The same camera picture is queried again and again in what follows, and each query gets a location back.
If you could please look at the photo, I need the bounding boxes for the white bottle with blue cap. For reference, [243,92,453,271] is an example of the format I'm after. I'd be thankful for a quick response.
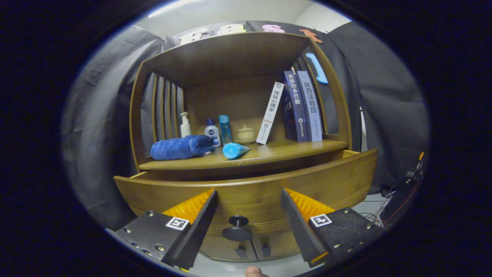
[204,118,221,148]

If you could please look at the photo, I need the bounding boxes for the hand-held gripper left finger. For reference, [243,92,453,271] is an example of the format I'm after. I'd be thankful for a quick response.
[106,189,219,270]

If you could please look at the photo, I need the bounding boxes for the white book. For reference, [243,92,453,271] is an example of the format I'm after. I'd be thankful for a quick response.
[256,81,285,145]

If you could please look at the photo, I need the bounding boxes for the white pump bottle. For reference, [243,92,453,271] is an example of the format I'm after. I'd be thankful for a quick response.
[180,112,191,138]

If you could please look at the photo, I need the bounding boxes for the clear blue bottle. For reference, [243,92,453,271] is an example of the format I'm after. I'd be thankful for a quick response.
[219,115,233,145]

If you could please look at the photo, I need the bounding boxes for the wooden countertop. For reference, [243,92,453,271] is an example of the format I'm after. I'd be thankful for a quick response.
[138,138,348,171]

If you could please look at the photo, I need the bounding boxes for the wooden cabinet door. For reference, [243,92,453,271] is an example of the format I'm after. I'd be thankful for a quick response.
[252,231,304,261]
[200,233,254,262]

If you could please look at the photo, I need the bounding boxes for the tangle of cables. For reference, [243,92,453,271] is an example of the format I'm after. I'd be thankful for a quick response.
[361,185,396,227]

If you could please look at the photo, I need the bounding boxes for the wooden drawer with black knob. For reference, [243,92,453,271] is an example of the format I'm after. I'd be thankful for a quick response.
[114,149,379,242]

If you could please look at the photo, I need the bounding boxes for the pale blue book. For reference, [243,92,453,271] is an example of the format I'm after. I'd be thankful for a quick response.
[295,71,323,142]

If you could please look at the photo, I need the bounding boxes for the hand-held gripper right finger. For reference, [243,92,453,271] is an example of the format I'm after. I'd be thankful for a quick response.
[280,188,385,269]

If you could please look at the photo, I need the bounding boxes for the blue folded towel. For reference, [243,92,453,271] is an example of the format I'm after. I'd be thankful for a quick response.
[150,135,216,161]

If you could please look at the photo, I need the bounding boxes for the dark blue book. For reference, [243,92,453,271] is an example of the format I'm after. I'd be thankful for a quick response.
[282,70,310,142]

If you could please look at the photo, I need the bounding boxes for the wooden cabinet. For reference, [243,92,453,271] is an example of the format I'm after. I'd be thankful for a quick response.
[129,32,353,262]

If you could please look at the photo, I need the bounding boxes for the dark equipment with orange tip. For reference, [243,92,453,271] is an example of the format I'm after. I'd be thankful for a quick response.
[384,152,425,224]

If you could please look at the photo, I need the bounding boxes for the beige lidded cup with saucer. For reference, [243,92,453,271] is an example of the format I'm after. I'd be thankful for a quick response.
[235,124,256,145]

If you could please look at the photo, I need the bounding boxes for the blue cosmetic tube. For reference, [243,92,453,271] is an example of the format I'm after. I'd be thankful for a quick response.
[222,142,251,160]

